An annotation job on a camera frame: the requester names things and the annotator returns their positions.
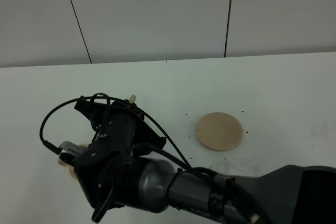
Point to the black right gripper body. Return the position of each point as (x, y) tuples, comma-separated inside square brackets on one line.
[(120, 127)]

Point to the beige ceramic teapot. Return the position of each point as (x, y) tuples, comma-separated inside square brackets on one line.
[(132, 99)]

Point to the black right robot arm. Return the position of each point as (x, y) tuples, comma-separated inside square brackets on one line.
[(125, 165)]

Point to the beige round teapot saucer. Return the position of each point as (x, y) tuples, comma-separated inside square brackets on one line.
[(219, 131)]

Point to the beige left teacup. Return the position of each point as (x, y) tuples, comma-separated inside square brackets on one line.
[(64, 162)]

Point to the beige left cup saucer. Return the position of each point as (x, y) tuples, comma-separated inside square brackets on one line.
[(72, 173)]

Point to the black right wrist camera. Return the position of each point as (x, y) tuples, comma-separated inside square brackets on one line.
[(71, 151)]

